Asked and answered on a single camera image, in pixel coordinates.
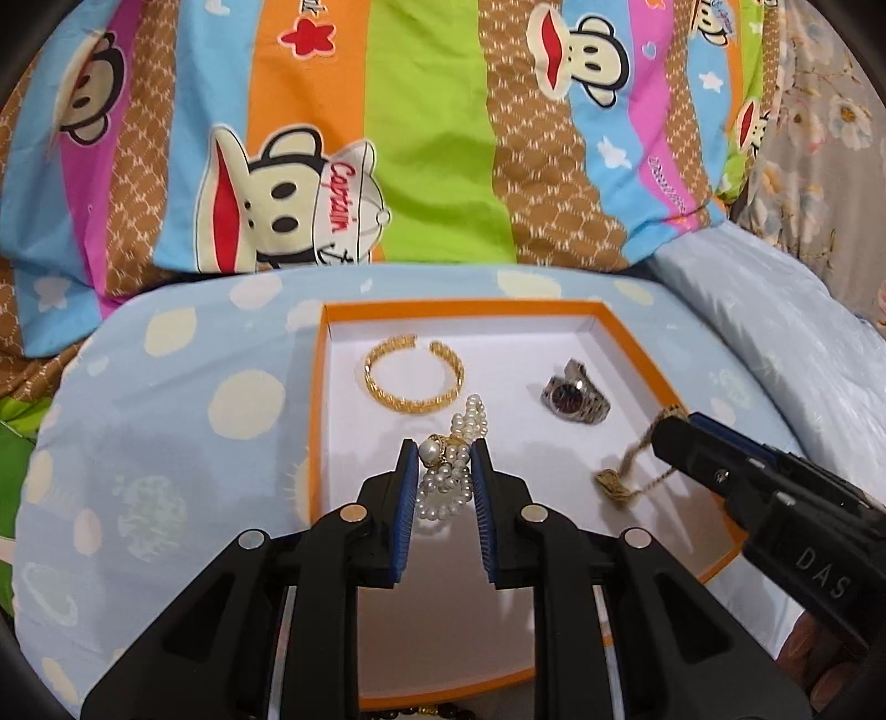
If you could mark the person's right hand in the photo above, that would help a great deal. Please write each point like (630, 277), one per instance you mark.
(817, 658)

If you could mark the grey floral cloth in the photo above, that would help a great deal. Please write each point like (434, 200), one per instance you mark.
(817, 173)

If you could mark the colourful striped cartoon blanket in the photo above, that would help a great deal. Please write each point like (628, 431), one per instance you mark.
(429, 104)

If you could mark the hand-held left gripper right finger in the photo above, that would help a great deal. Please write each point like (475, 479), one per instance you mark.
(484, 512)

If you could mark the orange cardboard box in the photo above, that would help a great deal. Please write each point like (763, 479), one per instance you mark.
(554, 346)

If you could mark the silver wristwatch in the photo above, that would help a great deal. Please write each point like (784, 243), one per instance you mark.
(564, 398)

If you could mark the light blue dotted cushion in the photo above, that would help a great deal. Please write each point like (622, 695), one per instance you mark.
(173, 450)

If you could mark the green pillow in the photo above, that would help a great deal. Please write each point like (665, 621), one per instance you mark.
(17, 443)

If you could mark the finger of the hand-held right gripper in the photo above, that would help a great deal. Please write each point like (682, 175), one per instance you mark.
(699, 460)
(734, 437)

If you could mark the pale blue quilt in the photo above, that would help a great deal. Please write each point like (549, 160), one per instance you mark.
(761, 298)

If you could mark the gold open bangle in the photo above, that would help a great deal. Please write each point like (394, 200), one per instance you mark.
(408, 405)

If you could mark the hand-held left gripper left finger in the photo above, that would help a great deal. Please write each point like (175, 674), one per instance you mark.
(405, 512)

